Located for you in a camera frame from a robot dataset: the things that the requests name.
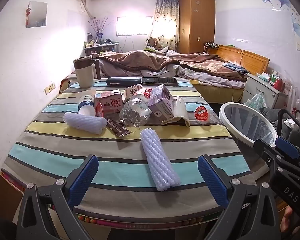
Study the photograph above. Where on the grey nightstand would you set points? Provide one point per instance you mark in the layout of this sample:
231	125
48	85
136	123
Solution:
262	90

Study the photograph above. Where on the grey cushioned chair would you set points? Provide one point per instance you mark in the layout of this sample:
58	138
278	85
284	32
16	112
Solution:
290	127

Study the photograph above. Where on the window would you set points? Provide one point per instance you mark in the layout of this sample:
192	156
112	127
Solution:
133	26

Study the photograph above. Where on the white bag with red print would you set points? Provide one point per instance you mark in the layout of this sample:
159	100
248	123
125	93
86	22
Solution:
292	100

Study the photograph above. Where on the white round bin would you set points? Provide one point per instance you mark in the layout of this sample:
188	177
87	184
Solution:
223	116

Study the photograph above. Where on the black smartphone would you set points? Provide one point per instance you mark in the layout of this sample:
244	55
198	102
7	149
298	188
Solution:
160	80

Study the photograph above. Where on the patterned paper cup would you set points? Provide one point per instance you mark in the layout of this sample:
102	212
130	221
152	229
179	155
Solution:
133	91

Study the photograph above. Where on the power strip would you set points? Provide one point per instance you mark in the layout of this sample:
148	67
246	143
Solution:
211	45

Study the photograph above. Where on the wooden wardrobe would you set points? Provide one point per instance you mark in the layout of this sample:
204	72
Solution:
195	25

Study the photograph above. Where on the brown snack wrapper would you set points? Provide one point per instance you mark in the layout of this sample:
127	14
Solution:
118	128

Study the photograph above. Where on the beige jug with brown lid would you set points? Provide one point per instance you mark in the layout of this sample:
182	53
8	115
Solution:
83	75

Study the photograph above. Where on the dried flower branches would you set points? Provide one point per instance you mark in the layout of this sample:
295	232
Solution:
98	27

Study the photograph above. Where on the striped tablecloth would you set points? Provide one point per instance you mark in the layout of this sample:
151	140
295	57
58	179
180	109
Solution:
65	155

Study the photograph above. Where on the wall socket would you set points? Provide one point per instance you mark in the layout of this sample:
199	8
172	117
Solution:
50	88

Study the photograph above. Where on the clear printed plastic bag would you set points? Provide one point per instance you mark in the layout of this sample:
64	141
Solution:
256	101

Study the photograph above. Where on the brown blanket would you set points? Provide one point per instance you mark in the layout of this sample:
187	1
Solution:
140	63

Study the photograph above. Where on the red jar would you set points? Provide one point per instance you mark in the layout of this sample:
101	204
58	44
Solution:
278	83

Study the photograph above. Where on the cluttered shelf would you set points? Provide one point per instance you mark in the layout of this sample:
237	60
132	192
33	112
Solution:
100	48

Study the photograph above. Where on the dark glasses case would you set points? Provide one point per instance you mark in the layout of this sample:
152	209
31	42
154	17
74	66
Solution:
122	81

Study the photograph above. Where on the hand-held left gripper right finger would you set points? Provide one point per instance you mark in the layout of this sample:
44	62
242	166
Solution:
212	182

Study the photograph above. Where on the beige paper wrapper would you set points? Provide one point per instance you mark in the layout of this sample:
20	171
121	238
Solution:
181	108

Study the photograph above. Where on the crushed clear plastic bottle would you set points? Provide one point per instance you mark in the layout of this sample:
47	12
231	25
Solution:
135	111

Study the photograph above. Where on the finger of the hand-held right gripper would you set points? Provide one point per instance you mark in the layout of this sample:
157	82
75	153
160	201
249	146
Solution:
287	147
265	152

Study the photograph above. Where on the blue cloth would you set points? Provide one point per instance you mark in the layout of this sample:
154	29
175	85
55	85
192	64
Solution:
235	67

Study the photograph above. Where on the white cup with blue label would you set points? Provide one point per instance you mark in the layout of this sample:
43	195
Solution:
87	102

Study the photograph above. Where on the pink milk carton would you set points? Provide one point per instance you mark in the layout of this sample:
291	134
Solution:
107	102

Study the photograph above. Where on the white foam fruit net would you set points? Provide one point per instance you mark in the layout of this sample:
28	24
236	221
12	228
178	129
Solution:
157	160
86	123

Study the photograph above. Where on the wall mirror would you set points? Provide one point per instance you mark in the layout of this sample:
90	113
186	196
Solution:
37	13

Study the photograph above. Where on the purple milk carton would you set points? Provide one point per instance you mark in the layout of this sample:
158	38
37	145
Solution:
162	102

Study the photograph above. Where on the wooden bed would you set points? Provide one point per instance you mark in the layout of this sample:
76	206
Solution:
250	58

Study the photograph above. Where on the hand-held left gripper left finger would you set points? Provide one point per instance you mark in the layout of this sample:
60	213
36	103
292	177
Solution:
82	177

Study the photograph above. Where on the air conditioner pipe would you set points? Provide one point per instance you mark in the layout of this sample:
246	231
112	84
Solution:
86	6

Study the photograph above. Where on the cartoon wall sticker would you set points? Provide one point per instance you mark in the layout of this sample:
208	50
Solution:
277	1

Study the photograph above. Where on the person's right hand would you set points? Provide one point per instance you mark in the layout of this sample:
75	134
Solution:
287	216

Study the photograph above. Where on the lilac bed sheet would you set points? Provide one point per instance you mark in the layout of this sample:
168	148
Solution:
210	78

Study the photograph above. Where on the brown teddy bear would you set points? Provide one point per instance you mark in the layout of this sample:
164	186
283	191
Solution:
153	43

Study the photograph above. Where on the patterned curtain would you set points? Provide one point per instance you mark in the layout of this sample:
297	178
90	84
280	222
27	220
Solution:
165	17

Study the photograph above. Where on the teal tissue pack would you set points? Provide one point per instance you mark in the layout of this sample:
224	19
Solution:
263	77

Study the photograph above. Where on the red-lid plastic jelly cup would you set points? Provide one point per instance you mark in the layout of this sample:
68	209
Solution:
201	113

